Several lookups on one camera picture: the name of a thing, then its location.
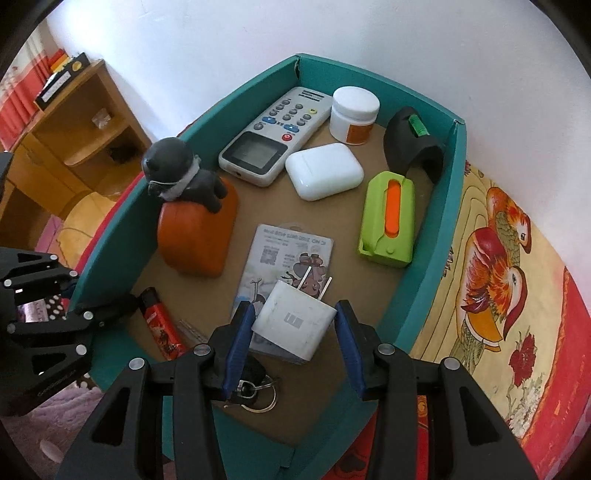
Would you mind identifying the red lighter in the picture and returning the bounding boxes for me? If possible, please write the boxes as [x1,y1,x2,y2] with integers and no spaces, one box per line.
[137,287,187,361]

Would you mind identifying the black car key with ring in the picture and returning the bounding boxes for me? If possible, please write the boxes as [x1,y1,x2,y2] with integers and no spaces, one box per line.
[174,318,281,415]

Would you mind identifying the orange monkey alarm clock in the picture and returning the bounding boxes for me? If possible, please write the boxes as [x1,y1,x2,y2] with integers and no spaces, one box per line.
[141,137,239,278]

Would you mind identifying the white USB charger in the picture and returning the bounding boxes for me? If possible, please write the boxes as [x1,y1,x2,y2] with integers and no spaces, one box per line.
[250,265,337,364]

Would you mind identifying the lime green utility knife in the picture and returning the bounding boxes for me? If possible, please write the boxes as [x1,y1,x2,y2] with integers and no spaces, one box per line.
[358,171,415,268]

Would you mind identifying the small ID card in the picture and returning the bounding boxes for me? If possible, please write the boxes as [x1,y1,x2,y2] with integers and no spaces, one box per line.
[230,223,335,365]

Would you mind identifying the white air conditioner remote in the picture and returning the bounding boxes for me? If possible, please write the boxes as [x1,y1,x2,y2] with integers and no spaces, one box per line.
[218,87,332,187]

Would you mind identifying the teal cardboard tray box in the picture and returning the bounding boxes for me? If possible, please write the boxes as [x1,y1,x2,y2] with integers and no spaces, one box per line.
[73,54,467,479]

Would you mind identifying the black pouch green tag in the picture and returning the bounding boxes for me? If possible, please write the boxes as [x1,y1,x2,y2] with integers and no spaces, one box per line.
[383,106,444,185]

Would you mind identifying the white earbuds case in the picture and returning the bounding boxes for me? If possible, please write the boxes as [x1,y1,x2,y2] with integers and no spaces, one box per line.
[286,143,365,202]

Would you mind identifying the white jar orange label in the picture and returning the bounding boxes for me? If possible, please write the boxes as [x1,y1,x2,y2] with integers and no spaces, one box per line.
[329,86,381,145]

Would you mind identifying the polka dot gift bag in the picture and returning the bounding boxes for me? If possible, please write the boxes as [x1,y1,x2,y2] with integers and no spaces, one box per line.
[18,295,66,323]

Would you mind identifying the pink fluffy rug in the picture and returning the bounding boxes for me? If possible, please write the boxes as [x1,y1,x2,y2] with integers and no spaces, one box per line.
[1,386,103,479]

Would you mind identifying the wooden bedside shelf unit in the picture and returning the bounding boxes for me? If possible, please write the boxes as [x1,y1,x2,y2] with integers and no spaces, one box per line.
[1,60,151,250]

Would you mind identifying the black object on shelf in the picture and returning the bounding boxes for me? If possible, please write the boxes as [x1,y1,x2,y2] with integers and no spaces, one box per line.
[108,139,140,164]

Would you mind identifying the small clear bag on shelf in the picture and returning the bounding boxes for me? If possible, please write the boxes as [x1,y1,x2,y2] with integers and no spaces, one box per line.
[92,108,112,130]

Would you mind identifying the books on shelf top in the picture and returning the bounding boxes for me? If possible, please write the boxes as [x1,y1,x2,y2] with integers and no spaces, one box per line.
[0,48,91,151]

